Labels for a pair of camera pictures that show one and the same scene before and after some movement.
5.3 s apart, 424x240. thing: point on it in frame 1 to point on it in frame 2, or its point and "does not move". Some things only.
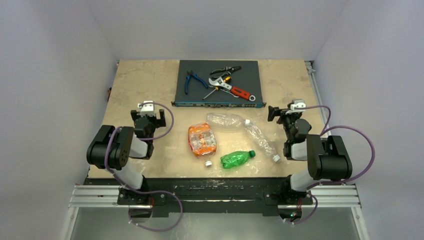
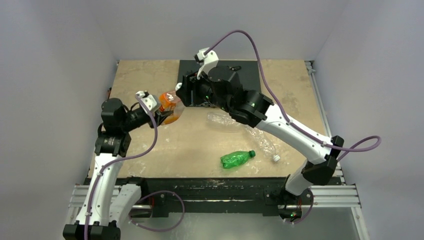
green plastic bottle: x=234 y=159 does not move
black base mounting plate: x=168 y=197 does not move
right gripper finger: x=271 y=112 to x=185 y=92
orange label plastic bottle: x=202 y=139 to x=171 y=101
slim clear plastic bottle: x=266 y=145 does not move
